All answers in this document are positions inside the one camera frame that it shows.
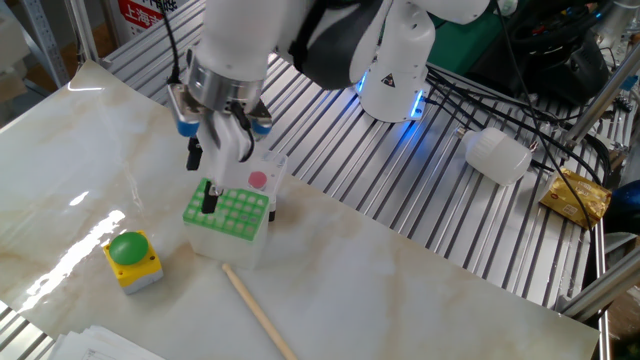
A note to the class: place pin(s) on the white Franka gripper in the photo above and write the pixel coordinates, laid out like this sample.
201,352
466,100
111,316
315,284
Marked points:
227,147

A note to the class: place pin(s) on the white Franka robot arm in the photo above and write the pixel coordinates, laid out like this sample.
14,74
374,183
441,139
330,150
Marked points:
310,40

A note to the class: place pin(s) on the green-topped pipette tip holder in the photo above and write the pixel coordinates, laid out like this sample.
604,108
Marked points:
225,215

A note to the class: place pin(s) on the clear plastic tip box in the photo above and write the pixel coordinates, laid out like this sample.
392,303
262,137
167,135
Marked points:
272,170

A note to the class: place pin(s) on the red round cap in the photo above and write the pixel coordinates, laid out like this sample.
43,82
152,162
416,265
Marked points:
257,179

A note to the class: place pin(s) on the green button yellow box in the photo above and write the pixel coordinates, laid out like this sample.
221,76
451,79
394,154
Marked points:
131,255

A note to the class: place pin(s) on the wooden stick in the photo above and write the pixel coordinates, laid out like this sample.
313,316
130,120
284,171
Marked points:
257,311

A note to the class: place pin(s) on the red white sign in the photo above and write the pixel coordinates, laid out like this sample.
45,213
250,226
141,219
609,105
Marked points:
142,15

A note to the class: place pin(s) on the stack of printed papers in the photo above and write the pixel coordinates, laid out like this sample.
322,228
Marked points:
100,347

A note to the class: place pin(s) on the grey metal shelf upright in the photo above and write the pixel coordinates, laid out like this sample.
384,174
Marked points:
47,45

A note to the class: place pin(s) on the marble pattern table sheet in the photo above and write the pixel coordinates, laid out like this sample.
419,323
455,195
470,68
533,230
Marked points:
375,300

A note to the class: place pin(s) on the black bag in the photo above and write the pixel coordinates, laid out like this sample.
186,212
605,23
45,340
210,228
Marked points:
550,55

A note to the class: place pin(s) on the gold foil packet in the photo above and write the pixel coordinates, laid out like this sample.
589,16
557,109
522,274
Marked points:
575,197

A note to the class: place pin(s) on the dark blue object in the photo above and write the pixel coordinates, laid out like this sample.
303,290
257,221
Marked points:
625,205

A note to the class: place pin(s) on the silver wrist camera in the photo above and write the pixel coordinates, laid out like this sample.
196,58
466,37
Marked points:
182,112

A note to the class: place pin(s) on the aluminium frame bar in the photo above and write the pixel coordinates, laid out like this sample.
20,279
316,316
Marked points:
602,97
600,290

